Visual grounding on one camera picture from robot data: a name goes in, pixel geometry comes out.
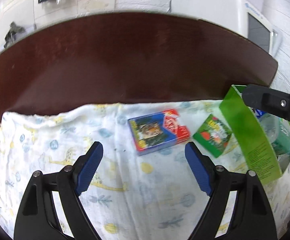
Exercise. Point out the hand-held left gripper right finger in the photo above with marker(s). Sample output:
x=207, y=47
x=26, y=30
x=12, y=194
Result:
x=197, y=167

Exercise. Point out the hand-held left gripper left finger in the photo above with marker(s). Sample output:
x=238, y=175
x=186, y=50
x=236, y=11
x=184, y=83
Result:
x=90, y=165

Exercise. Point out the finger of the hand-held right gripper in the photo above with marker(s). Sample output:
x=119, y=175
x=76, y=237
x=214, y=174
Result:
x=272, y=102

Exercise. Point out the clear plastic bottle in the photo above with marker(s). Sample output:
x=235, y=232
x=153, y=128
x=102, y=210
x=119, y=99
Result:
x=270, y=127

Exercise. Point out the small green printed box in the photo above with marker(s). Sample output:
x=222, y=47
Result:
x=212, y=135

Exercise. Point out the green cardboard box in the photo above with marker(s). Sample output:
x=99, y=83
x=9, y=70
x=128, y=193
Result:
x=250, y=142

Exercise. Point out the red and blue card box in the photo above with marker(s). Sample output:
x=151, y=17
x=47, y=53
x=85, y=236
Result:
x=155, y=130

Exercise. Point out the printed white cloth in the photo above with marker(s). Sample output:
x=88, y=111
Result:
x=60, y=142

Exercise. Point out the white appliance with dark window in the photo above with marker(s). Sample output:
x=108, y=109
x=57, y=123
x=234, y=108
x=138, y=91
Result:
x=210, y=5

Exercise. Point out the dark faucet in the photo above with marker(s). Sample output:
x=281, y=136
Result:
x=13, y=33

